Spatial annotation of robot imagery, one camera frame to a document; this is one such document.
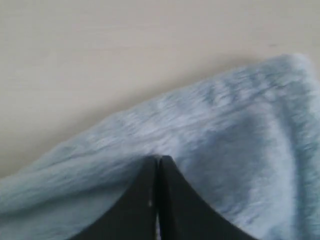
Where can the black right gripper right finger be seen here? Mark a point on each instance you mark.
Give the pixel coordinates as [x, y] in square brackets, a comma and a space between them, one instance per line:
[184, 215]

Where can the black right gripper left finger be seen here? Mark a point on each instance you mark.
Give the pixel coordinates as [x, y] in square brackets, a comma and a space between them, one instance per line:
[133, 216]

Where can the light blue terry towel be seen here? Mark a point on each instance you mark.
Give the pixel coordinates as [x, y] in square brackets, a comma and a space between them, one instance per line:
[247, 140]

